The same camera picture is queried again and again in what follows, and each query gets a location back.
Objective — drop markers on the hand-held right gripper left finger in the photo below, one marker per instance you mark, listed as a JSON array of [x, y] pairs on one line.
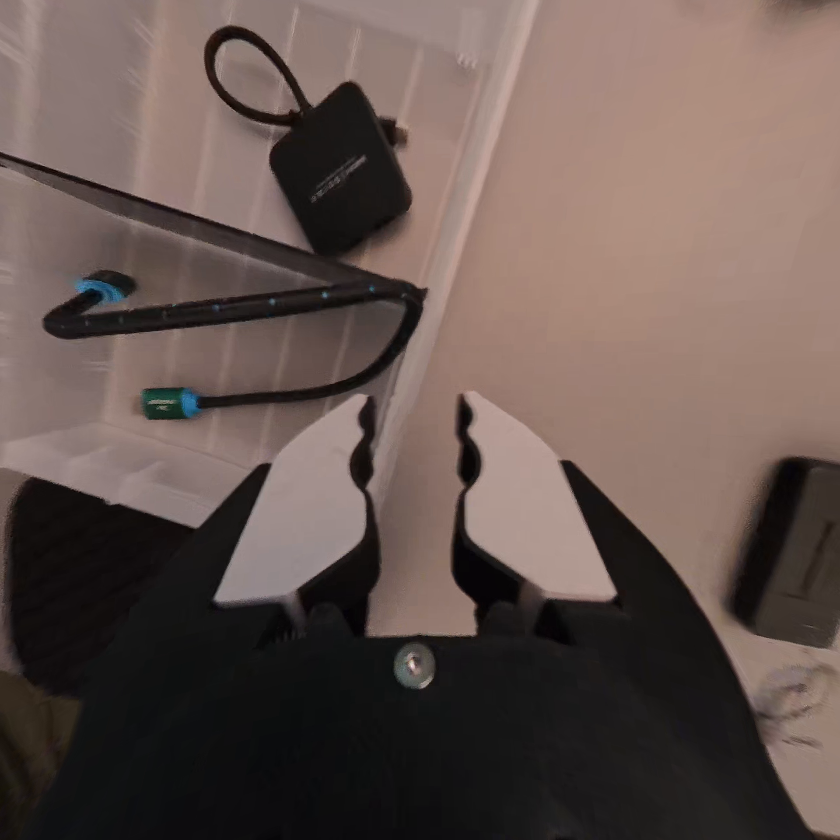
[[308, 518]]

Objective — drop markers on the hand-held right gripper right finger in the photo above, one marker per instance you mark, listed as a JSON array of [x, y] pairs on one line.
[[525, 518]]

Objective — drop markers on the black HDMI switch box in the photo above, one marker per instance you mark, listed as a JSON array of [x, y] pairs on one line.
[[341, 170]]

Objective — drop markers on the clear plastic storage bin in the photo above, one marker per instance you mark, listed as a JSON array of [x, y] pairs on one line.
[[164, 98]]

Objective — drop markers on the black rectangular box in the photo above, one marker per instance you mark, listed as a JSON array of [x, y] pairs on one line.
[[794, 558]]

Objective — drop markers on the black divider plate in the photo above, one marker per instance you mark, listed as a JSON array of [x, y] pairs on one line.
[[197, 222]]

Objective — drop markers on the person's olive jacket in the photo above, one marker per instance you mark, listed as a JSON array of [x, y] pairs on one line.
[[26, 754]]

